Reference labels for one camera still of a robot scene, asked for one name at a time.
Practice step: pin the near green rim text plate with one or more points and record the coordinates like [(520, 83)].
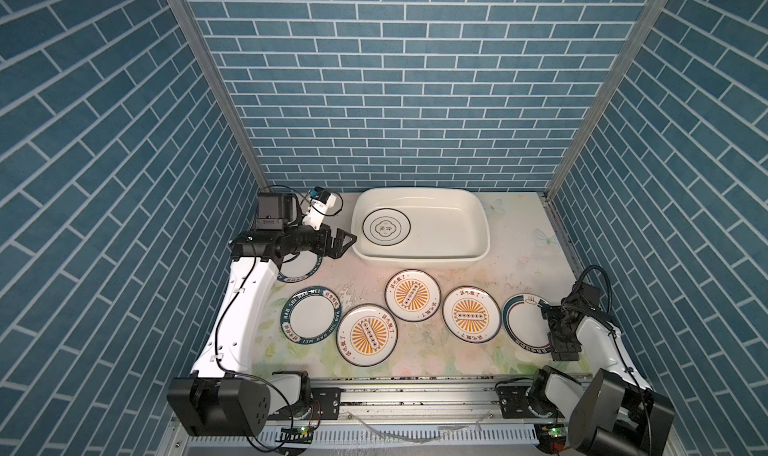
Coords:
[(311, 315)]

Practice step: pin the white plate black flower outline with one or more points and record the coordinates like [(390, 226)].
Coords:
[(386, 227)]

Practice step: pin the white plastic bin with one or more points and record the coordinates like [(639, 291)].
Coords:
[(449, 228)]

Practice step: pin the orange sunburst plate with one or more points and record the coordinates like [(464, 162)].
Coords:
[(367, 335), (412, 296), (471, 314)]

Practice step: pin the aluminium corner post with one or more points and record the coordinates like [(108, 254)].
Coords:
[(190, 29), (621, 65)]

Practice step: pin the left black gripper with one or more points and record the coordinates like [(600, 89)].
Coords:
[(335, 252)]

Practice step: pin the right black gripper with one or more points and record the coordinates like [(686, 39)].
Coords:
[(560, 348)]

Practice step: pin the far green rim text plate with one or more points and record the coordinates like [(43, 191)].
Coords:
[(300, 268)]

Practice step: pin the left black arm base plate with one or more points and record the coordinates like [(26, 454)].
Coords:
[(325, 400)]

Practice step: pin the green rim text plate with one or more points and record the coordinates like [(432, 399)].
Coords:
[(300, 268), (311, 315)]

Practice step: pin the green red rim plate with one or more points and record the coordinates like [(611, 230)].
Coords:
[(523, 322)]

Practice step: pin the white slotted cable duct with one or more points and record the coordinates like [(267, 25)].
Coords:
[(360, 436)]

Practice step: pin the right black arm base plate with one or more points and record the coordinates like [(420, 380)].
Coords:
[(513, 402)]

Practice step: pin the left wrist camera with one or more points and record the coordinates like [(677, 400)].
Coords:
[(322, 202)]

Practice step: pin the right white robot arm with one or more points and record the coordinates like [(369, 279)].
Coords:
[(618, 413)]

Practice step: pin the right green circuit board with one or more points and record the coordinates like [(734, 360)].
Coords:
[(552, 434)]

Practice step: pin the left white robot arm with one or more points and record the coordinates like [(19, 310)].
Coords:
[(221, 396)]

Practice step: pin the left aluminium corner post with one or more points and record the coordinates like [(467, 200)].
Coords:
[(190, 29)]

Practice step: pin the aluminium mounting rail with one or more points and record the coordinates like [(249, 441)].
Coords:
[(415, 400)]

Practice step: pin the right aluminium corner post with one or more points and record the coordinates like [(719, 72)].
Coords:
[(621, 65)]

